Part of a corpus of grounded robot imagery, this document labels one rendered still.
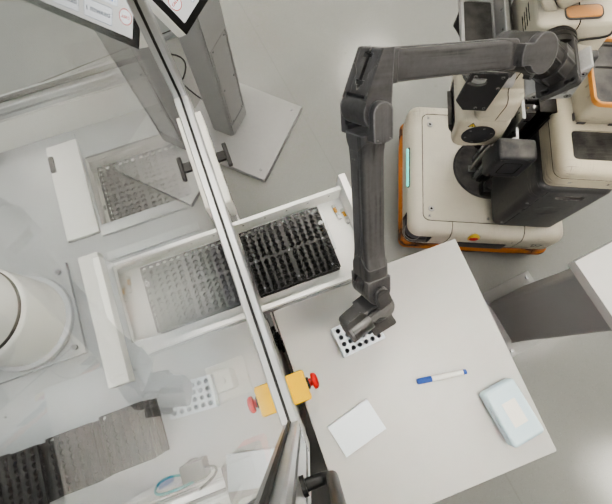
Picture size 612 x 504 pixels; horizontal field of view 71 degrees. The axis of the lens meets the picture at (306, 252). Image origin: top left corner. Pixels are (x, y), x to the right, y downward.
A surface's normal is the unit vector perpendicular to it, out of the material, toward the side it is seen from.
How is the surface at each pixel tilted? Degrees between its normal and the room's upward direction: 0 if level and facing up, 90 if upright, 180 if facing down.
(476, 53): 46
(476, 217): 0
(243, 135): 3
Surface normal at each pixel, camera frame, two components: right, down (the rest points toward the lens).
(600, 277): 0.00, -0.25
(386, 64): 0.46, 0.41
